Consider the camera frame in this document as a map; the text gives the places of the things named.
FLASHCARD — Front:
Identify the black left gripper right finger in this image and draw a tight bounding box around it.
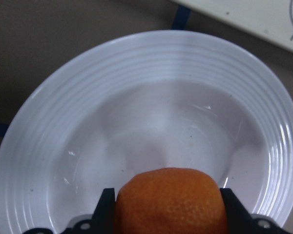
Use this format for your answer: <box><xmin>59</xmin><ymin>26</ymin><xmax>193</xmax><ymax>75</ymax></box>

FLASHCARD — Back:
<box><xmin>220</xmin><ymin>188</ymin><xmax>252</xmax><ymax>234</ymax></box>

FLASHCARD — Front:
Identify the cream rectangular tray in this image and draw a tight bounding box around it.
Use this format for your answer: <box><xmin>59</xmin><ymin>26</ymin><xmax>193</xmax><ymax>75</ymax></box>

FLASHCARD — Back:
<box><xmin>175</xmin><ymin>0</ymin><xmax>293</xmax><ymax>53</ymax></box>

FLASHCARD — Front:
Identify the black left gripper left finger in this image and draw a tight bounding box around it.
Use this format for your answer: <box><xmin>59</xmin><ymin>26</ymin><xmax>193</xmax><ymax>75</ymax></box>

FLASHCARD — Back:
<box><xmin>92</xmin><ymin>188</ymin><xmax>115</xmax><ymax>234</ymax></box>

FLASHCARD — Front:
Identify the orange fruit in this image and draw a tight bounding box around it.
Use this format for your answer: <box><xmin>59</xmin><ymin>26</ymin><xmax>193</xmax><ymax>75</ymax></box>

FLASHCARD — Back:
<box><xmin>114</xmin><ymin>168</ymin><xmax>229</xmax><ymax>234</ymax></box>

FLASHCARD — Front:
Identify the white ridged plate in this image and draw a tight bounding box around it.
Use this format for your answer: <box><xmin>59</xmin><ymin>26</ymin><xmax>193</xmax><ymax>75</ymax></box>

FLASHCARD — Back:
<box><xmin>0</xmin><ymin>30</ymin><xmax>293</xmax><ymax>234</ymax></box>

